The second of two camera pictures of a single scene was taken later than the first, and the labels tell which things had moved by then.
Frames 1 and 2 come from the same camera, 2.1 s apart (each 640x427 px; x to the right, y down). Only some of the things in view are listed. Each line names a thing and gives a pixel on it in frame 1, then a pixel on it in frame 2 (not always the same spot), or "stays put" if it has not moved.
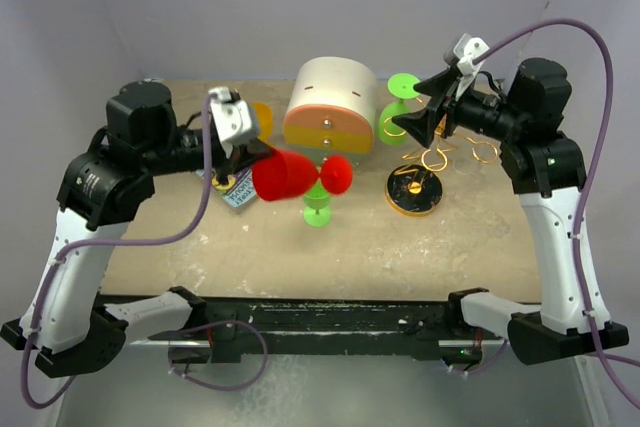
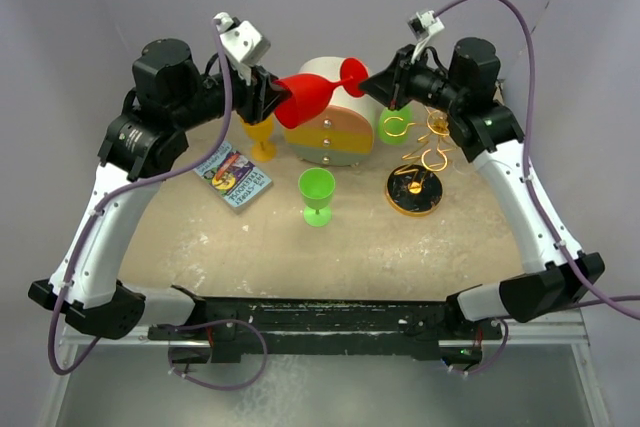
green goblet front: [400, 86] stays put
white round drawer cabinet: [332, 108] stays put
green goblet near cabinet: [317, 210] stays put
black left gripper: [240, 158] -> [261, 97]
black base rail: [230, 329] stays put
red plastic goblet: [284, 174] -> [310, 94]
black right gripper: [422, 123] -> [384, 84]
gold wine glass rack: [416, 190] stays put
